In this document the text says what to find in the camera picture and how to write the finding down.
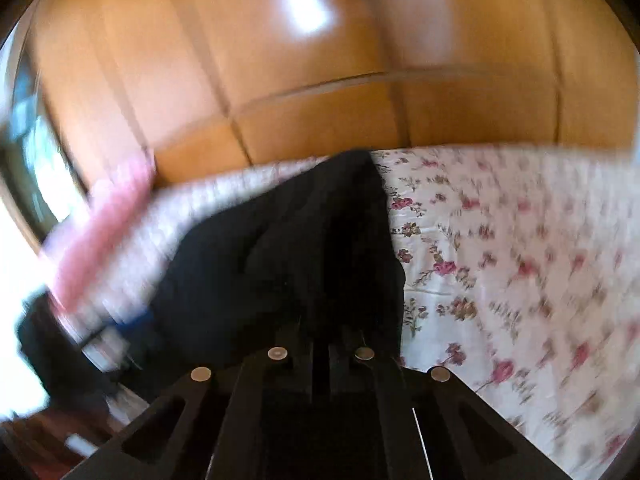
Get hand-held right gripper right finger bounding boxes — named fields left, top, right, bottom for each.
left=327, top=324, right=572, bottom=480

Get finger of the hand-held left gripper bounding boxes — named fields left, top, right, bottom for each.
left=102, top=309, right=157, bottom=336

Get wooden wardrobe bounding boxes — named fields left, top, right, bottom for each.
left=22, top=0, right=640, bottom=188

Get floral bed sheet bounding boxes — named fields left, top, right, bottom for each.
left=75, top=144, right=640, bottom=476

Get window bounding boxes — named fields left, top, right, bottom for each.
left=0, top=35, right=88, bottom=261

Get pink pillow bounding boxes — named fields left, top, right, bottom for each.
left=42, top=157, right=157, bottom=321

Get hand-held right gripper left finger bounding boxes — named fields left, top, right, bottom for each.
left=65, top=321, right=317, bottom=480

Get black pants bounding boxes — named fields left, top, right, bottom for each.
left=127, top=149, right=407, bottom=376

